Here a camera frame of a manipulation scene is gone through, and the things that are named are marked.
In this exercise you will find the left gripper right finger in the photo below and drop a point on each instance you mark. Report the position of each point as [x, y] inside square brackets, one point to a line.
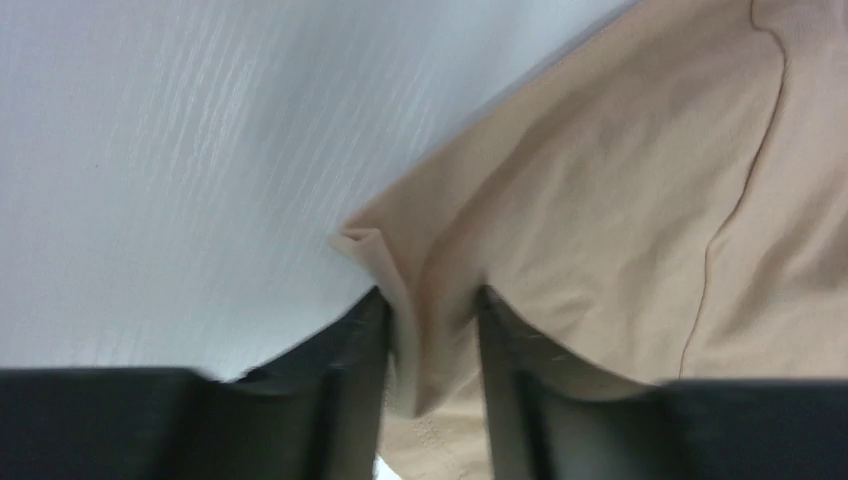
[552, 415]

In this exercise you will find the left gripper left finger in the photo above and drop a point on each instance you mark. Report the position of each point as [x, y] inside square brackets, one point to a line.
[313, 412]

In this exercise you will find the beige t shirt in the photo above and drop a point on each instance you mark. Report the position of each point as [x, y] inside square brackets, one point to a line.
[668, 201]

